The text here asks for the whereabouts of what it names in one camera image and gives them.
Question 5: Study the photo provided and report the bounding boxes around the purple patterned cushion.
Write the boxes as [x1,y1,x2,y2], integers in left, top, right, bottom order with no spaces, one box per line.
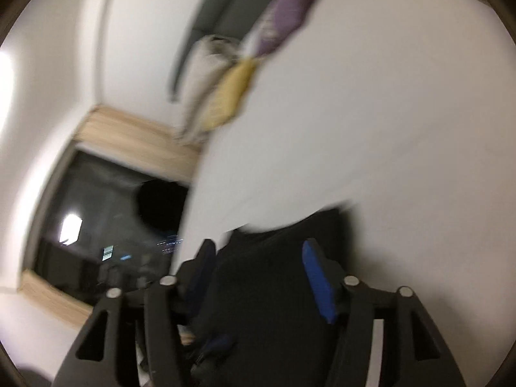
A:
[240,0,316,58]

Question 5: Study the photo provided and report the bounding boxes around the dark grey upholstered headboard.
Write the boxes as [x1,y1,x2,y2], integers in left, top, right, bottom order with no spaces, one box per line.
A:
[171,0,272,101]

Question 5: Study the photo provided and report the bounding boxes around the black denim pants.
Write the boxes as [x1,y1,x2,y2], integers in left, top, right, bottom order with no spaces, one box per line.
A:
[191,208,353,386]

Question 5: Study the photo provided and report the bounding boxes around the beige curtain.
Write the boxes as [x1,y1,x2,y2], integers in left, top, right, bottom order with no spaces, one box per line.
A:
[18,105,200,329]

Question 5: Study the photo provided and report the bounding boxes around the black chair by window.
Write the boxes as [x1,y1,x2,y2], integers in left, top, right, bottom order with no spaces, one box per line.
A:
[135,179,189,239]

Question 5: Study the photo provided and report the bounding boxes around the yellow patterned cushion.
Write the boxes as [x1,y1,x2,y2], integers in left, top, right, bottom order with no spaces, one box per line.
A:
[202,58,258,131]

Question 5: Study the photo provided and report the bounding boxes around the folded beige duvet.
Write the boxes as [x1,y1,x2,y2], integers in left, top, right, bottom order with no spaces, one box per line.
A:
[172,35,240,145]

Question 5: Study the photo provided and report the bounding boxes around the white mattress bed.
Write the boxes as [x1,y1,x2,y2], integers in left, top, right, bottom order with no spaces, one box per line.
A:
[177,0,515,386]

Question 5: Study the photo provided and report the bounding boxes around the dark window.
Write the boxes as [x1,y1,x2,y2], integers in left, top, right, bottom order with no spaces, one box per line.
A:
[33,150,180,305]

